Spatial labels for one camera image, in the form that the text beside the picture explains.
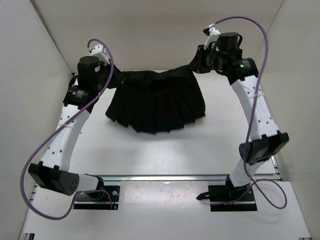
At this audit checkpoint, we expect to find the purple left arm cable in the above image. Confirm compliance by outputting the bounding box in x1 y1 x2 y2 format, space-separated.
20 38 118 221

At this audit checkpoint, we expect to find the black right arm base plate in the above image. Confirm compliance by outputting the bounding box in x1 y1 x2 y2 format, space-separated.
196 182 258 212

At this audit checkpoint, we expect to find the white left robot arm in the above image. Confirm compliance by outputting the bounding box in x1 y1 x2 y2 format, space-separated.
28 56 111 199

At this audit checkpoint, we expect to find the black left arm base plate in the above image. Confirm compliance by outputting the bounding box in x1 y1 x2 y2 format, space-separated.
73 180 121 211

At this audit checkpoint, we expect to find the black pleated skirt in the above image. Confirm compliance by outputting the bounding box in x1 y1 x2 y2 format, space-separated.
104 59 207 136

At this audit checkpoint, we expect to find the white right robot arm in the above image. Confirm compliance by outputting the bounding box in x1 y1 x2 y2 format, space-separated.
191 29 289 201

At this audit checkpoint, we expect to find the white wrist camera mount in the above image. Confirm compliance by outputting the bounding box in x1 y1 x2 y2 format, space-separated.
203 23 221 50
88 44 110 65

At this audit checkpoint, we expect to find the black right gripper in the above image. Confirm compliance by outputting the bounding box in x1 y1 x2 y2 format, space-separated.
188 45 228 75

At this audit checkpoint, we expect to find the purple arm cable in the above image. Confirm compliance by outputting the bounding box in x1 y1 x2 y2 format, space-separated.
20 38 118 221
209 16 288 209

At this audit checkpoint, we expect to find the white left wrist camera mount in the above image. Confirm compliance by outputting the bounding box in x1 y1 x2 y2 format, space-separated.
88 44 110 65

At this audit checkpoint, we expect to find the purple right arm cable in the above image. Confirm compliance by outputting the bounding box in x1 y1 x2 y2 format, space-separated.
209 16 288 209

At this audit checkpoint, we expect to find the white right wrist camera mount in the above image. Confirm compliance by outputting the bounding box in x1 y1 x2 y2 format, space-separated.
203 23 221 50

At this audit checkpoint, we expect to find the aluminium table edge rail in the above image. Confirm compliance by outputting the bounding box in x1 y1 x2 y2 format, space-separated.
29 154 283 208

